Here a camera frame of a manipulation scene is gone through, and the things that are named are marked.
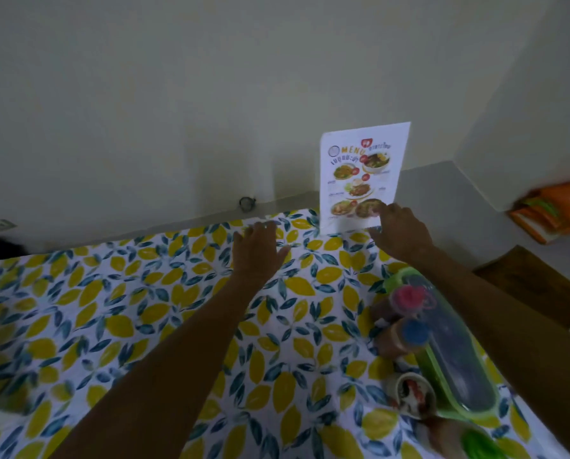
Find person's right hand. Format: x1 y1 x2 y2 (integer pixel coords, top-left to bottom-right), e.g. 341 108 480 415
367 202 434 264

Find person's left hand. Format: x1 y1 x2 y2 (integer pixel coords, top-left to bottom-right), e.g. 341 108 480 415
231 221 291 283

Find white food menu sheet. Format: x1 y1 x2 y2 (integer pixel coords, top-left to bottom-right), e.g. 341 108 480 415
319 121 411 236

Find person's left forearm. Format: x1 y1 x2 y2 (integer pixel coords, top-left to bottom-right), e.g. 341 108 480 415
49 274 277 459

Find person's right forearm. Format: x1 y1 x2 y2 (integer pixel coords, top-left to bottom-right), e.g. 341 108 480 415
406 246 570 459

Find pink capped condiment bottle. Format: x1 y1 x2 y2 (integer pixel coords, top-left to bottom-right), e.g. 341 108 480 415
370 284 435 325

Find lemon leaf print tablecloth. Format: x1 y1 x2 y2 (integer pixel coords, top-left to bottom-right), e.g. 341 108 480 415
0 208 570 459

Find blue capped condiment bottle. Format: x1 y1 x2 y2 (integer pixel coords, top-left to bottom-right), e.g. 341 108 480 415
373 317 432 359

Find green tray with clear lid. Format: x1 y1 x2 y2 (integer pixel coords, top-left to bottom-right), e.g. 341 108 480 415
383 267 504 429

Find small white condiment cup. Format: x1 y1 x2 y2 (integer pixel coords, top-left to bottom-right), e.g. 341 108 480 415
392 372 439 421

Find orange plastic packets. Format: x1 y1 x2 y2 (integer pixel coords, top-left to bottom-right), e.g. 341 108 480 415
507 176 570 245

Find green capped condiment bottle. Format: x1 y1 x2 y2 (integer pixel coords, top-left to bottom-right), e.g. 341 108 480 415
416 416 508 459

